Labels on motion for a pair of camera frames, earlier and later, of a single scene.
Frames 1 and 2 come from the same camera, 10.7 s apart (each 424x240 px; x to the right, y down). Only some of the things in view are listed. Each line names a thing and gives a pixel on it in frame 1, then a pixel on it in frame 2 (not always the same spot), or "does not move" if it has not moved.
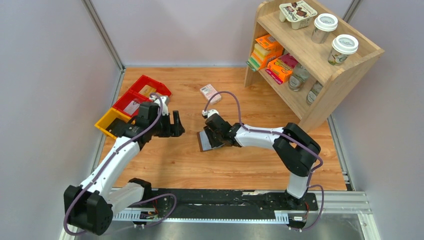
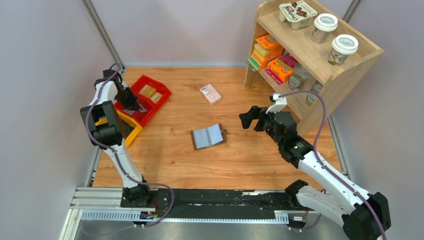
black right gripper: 209,129 to 255,113
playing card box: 208,91 does not move
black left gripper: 173,130 to 133,104
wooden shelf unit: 308,57 does not move
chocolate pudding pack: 299,13 does not move
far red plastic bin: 145,87 does not move
